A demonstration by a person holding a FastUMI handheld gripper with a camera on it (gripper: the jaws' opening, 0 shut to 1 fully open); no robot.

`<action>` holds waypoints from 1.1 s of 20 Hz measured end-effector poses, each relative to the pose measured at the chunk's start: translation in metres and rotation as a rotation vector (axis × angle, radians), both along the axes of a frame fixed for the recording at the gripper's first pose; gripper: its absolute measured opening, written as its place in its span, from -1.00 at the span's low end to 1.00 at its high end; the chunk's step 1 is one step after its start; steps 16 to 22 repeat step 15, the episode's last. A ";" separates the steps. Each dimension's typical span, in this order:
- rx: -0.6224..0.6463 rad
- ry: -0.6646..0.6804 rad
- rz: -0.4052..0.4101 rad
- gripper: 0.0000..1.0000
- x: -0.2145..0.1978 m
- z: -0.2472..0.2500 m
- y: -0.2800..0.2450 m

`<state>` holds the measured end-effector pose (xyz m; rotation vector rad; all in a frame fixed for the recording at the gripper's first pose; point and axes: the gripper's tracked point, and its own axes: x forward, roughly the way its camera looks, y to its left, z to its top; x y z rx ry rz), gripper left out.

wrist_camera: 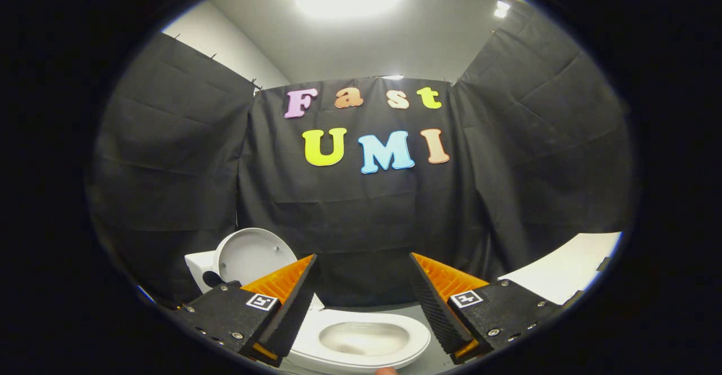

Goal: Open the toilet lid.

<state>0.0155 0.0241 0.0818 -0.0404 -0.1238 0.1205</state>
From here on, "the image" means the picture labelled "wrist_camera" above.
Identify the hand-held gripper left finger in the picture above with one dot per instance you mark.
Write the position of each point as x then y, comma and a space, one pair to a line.
293, 307

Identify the white cabinet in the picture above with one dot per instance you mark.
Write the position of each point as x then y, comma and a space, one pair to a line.
564, 268

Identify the black backdrop cloth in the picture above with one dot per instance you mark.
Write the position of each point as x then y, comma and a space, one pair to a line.
361, 223

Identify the white toilet bowl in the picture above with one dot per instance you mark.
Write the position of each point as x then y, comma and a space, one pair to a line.
361, 338

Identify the white toilet tank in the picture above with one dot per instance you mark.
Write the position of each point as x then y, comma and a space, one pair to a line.
197, 265

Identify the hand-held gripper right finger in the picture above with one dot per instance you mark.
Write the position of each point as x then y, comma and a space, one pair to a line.
434, 307

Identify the white toilet seat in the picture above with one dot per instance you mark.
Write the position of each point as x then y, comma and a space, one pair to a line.
418, 332

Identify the small ceiling light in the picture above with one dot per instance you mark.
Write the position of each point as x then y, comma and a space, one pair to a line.
501, 9

